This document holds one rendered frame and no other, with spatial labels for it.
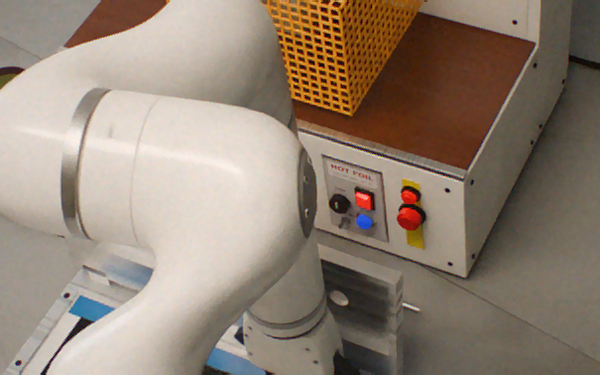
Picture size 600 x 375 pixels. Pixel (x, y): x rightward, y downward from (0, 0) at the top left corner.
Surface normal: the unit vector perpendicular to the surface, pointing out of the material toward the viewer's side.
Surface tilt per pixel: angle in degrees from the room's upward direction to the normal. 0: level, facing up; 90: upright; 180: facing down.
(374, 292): 83
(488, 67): 0
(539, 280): 0
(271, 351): 90
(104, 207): 71
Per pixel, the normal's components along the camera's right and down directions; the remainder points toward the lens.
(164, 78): 0.32, 0.52
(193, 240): -0.42, 0.04
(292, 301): 0.31, 0.71
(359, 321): -0.47, 0.64
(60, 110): -0.05, -0.65
